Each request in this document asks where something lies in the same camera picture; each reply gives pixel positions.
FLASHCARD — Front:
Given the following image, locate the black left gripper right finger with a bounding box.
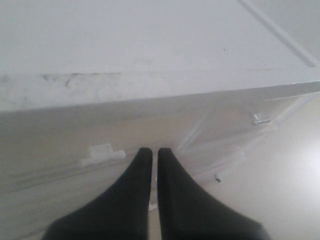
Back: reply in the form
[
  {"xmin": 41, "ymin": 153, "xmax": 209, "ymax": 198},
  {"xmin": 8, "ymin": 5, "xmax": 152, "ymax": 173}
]
[{"xmin": 157, "ymin": 148, "xmax": 271, "ymax": 240}]

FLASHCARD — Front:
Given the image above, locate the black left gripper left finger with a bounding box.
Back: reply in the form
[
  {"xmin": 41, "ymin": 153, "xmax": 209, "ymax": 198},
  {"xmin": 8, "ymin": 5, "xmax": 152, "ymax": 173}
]
[{"xmin": 43, "ymin": 147, "xmax": 153, "ymax": 240}]

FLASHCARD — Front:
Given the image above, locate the white plastic drawer cabinet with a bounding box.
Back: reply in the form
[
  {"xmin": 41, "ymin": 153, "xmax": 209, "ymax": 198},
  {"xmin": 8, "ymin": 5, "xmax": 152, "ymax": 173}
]
[{"xmin": 0, "ymin": 0, "xmax": 320, "ymax": 240}]

